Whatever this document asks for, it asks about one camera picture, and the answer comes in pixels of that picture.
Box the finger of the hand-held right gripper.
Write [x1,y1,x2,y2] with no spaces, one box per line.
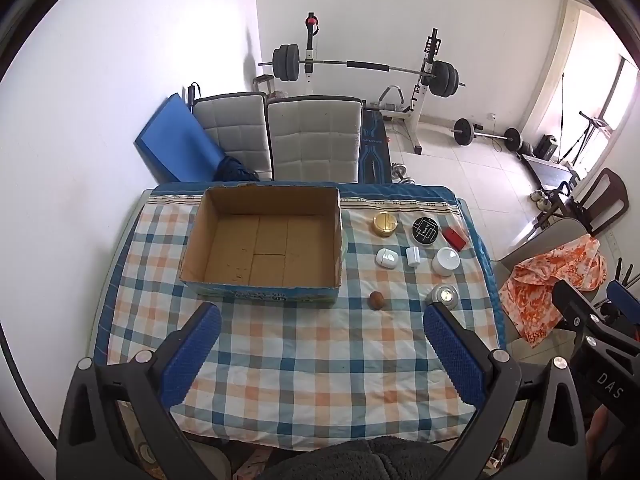
[600,280,640,331]
[551,280,608,348]

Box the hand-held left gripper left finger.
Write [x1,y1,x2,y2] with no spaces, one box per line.
[57,302,223,480]

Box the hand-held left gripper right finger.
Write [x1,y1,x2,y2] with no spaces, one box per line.
[422,302,588,480]

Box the white plastic cup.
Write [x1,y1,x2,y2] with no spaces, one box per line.
[432,247,461,277]

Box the cardboard box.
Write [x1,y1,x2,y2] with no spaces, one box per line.
[178,185,350,306]

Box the orange floral cloth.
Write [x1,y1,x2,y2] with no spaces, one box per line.
[498,234,607,346]

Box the brown wooden chair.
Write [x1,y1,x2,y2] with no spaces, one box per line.
[537,167,629,236]

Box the checked tablecloth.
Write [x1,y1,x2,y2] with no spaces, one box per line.
[92,195,501,451]

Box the small red box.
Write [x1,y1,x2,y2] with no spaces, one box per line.
[442,226,467,251]

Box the round black tin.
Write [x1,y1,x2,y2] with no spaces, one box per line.
[411,216,441,245]

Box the black treadmill deck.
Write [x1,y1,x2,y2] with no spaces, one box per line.
[520,152,581,196]

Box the person's dark fleece clothing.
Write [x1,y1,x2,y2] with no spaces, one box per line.
[255,435,451,480]

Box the round gold tin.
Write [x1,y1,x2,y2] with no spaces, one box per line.
[372,212,399,237]

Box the black speaker box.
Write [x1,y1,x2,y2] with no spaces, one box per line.
[534,135,558,162]

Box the dark blue cloth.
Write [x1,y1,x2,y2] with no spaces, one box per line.
[215,156,261,182]

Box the short barbell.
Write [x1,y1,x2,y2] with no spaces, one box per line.
[451,117,522,152]

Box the blue foam mat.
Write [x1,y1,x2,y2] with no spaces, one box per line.
[134,92,226,183]

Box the grey padded chair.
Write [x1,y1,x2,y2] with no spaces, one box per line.
[192,91,273,182]
[266,95,363,183]

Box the long barbell with black plates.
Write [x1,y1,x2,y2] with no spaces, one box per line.
[257,44,467,98]

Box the white door frame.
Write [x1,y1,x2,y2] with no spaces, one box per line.
[517,0,596,131]

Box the grey curved metal handle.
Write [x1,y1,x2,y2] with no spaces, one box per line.
[375,85,408,111]

